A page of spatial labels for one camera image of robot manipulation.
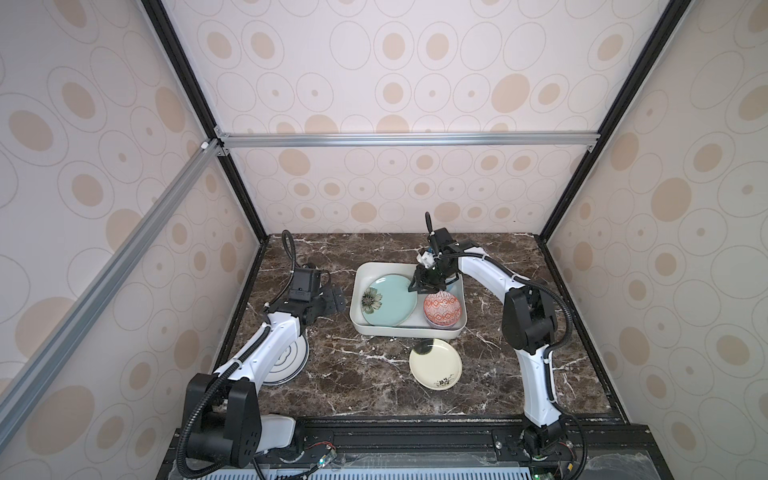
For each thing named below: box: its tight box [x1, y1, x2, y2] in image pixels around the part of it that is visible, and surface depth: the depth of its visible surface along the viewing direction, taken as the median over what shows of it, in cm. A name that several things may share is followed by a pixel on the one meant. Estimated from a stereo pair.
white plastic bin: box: [349, 262, 468, 339], surface depth 96 cm
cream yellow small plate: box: [408, 338, 463, 391], surface depth 87 cm
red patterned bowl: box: [423, 290, 462, 328], surface depth 96 cm
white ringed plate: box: [263, 335, 310, 386], surface depth 87 cm
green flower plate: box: [360, 274, 418, 327], surface depth 99 cm
